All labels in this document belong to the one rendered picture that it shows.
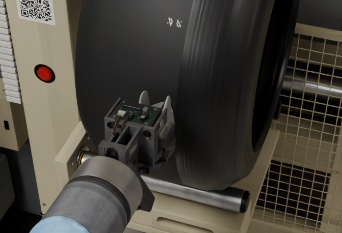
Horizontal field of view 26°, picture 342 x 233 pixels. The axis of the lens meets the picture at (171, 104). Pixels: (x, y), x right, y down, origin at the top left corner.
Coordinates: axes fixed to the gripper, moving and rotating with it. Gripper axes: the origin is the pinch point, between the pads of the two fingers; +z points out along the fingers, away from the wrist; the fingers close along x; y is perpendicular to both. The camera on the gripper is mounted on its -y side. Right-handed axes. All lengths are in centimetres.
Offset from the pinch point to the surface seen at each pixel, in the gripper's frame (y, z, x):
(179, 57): 7.9, 3.6, -1.1
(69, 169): -28.5, 13.9, 23.1
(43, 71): -12.9, 22.0, 31.9
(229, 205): -30.1, 16.9, -8.4
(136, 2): 13.9, 6.7, 7.0
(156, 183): -29.4, 17.1, 6.3
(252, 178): -38, 36, -9
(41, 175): -44, 26, 36
